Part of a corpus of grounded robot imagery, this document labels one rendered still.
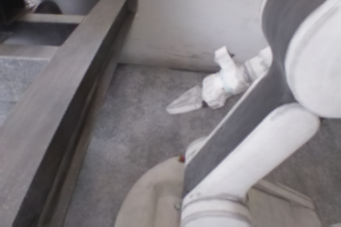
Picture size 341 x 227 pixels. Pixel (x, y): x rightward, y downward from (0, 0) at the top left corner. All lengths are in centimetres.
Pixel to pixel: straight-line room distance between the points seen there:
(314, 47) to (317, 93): 6
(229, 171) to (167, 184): 42
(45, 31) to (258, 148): 106
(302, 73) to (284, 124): 12
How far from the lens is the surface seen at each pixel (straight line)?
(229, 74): 64
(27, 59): 94
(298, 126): 40
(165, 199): 89
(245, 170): 46
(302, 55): 29
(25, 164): 56
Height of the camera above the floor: 107
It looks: 38 degrees down
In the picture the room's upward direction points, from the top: 6 degrees clockwise
